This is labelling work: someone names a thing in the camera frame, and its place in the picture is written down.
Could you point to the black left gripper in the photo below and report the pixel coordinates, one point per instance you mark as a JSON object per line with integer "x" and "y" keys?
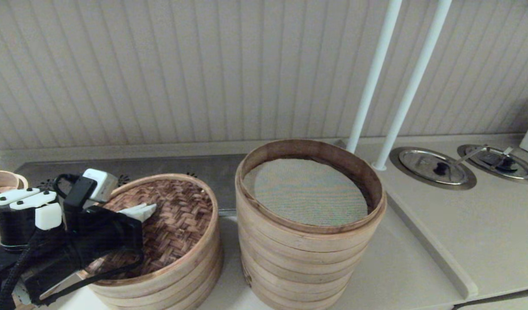
{"x": 100, "y": 237}

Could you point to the woven bamboo steamer lid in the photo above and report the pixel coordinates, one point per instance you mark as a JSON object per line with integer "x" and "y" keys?
{"x": 178, "y": 232}

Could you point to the short bamboo steamer stack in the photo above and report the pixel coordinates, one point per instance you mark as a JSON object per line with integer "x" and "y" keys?
{"x": 182, "y": 288}

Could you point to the bamboo steamer with dark marks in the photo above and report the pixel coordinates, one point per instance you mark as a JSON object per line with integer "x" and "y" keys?
{"x": 3, "y": 181}

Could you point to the grey cloth steamer liner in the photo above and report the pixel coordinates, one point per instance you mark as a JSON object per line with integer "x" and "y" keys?
{"x": 307, "y": 193}

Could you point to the tall bamboo steamer stack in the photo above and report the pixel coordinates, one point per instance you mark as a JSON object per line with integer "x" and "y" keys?
{"x": 307, "y": 267}

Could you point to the steel lid with black knob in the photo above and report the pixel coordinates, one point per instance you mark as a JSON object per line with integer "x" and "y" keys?
{"x": 522, "y": 170}
{"x": 419, "y": 162}

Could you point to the white metal pole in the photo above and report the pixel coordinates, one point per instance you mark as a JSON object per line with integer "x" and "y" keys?
{"x": 412, "y": 82}
{"x": 374, "y": 73}

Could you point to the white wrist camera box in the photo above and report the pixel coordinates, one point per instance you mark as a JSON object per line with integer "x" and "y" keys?
{"x": 101, "y": 184}

